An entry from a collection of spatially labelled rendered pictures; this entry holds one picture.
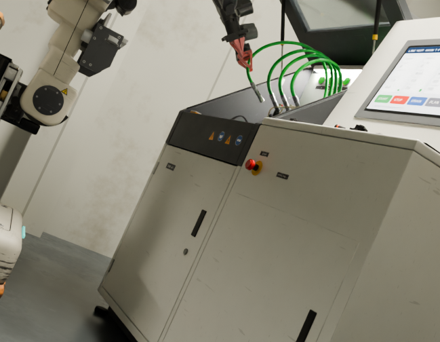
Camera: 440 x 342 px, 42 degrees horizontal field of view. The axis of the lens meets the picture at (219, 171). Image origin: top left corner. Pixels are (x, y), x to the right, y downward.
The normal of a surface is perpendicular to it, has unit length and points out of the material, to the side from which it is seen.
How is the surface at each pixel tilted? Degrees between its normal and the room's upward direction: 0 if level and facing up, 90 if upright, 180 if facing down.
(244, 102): 90
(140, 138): 90
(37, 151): 90
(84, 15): 90
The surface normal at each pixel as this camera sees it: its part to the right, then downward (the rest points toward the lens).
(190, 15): 0.32, 0.09
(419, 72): -0.67, -0.59
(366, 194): -0.79, -0.38
